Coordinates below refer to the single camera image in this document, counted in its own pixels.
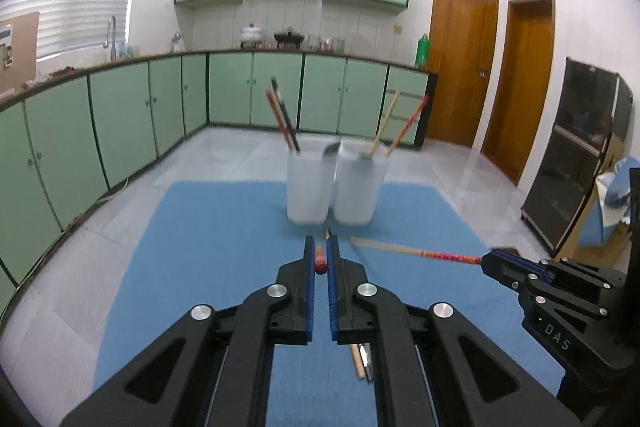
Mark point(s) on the white cooking pot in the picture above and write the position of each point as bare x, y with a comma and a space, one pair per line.
251, 34

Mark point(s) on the dark ended chopstick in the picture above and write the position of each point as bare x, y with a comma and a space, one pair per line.
286, 117

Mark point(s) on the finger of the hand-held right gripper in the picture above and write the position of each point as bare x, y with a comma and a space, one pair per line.
500, 268
535, 270

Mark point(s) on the white wall device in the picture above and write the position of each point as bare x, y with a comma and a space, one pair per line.
6, 47

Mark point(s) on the metal kitchen faucet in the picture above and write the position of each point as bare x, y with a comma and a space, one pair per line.
111, 34

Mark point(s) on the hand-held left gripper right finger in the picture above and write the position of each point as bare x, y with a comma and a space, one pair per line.
331, 297

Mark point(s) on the red patterned chopstick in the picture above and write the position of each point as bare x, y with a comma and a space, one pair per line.
425, 253
277, 117
320, 261
407, 124

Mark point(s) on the blue mat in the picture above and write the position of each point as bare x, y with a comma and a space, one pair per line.
225, 257

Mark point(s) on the brown cardboard panel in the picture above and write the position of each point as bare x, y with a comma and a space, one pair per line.
25, 52

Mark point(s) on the green base cabinets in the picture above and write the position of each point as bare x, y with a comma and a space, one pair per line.
125, 117

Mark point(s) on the small metal kettle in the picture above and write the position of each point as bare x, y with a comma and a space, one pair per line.
175, 43

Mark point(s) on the white double utensil holder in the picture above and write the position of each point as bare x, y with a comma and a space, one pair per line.
310, 187

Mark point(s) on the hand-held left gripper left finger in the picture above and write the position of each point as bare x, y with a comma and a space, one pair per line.
310, 297

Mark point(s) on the black glass cabinet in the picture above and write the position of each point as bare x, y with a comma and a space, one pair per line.
565, 167

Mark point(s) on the green bottle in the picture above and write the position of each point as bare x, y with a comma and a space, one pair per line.
422, 52

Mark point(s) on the wooden door in frame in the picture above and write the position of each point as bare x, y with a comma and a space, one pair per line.
525, 87

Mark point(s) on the black wok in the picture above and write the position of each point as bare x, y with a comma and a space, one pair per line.
289, 38

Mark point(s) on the blue and white cloth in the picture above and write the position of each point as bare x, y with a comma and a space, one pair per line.
615, 192

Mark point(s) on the closed wooden door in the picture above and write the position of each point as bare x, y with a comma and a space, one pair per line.
460, 67

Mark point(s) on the glass jars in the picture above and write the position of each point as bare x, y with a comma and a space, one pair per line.
325, 43

